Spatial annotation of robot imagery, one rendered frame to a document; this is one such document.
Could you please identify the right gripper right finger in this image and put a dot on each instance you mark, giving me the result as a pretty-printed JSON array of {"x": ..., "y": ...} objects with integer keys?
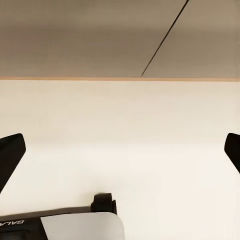
[{"x": 232, "y": 149}]

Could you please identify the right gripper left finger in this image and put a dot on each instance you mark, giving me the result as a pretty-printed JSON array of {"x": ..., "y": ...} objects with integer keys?
[{"x": 12, "y": 149}]

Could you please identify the cabinet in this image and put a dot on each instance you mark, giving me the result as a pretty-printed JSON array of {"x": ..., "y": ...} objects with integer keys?
[{"x": 120, "y": 38}]

